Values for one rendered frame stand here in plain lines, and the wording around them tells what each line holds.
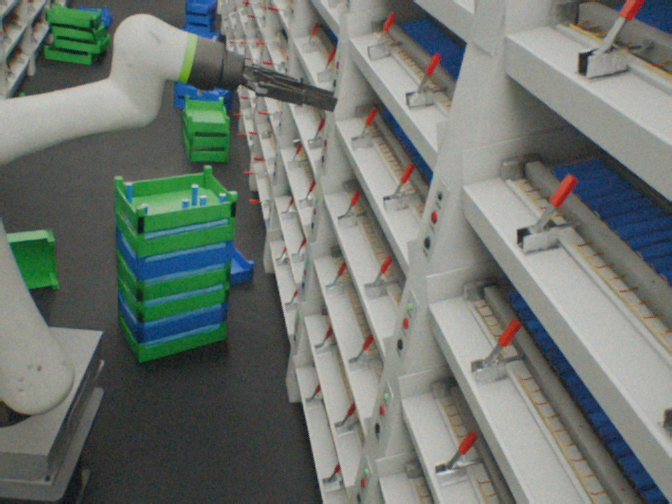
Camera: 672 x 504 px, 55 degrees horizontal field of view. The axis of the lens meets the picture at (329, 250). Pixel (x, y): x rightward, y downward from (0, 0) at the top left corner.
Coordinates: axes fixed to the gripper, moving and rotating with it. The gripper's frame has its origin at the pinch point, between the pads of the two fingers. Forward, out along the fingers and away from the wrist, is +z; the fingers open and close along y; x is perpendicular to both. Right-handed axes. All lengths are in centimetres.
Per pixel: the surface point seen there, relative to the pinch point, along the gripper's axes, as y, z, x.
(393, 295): 29.1, 19.2, -24.7
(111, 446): -2, -21, -110
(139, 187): -55, -26, -58
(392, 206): 27.8, 11.6, -7.0
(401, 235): 35.8, 11.4, -8.2
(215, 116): -207, 12, -87
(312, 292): -16, 22, -57
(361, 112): -13.7, 14.9, -4.5
